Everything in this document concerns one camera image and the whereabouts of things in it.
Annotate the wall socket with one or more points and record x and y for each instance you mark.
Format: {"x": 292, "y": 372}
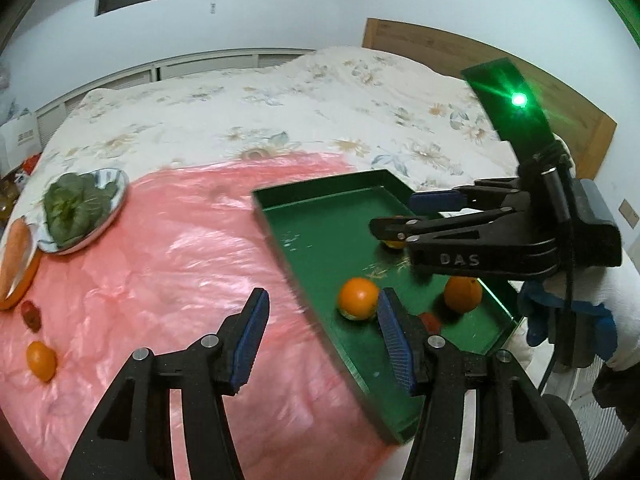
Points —
{"x": 629, "y": 214}

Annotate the right white blue glove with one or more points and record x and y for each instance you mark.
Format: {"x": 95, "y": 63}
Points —
{"x": 606, "y": 299}

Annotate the wooden headboard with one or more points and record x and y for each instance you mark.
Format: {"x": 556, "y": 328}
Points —
{"x": 587, "y": 130}

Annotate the green shallow tray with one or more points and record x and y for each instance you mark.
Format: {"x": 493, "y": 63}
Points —
{"x": 319, "y": 230}

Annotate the pink plastic sheet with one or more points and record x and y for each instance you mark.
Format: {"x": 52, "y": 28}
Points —
{"x": 184, "y": 253}

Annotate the small orange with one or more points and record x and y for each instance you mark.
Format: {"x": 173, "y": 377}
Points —
{"x": 41, "y": 361}

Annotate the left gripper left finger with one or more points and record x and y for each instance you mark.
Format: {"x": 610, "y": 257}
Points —
{"x": 128, "y": 434}

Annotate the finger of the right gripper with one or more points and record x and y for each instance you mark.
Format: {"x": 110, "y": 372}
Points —
{"x": 502, "y": 226}
{"x": 482, "y": 194}

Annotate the red bag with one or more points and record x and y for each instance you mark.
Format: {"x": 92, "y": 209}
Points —
{"x": 30, "y": 163}

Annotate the black camera module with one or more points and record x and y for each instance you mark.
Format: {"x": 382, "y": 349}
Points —
{"x": 511, "y": 106}

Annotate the white blue patterned plate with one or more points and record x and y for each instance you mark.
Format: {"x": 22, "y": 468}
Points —
{"x": 45, "y": 242}

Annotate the floral bed quilt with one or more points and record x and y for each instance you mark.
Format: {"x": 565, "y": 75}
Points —
{"x": 377, "y": 110}

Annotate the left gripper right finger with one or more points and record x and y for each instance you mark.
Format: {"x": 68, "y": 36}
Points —
{"x": 519, "y": 432}

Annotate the white paper bag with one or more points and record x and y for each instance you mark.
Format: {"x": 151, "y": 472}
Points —
{"x": 19, "y": 140}

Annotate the green leafy vegetable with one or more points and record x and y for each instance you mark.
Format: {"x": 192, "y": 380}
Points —
{"x": 75, "y": 205}

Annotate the large front orange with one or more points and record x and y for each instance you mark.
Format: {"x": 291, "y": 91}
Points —
{"x": 462, "y": 294}

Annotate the white radiator cover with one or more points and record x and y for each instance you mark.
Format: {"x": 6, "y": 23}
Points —
{"x": 52, "y": 115}

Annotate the carrot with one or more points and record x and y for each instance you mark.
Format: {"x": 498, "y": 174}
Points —
{"x": 17, "y": 244}

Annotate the small dark red apple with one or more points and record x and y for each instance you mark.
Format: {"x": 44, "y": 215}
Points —
{"x": 31, "y": 316}

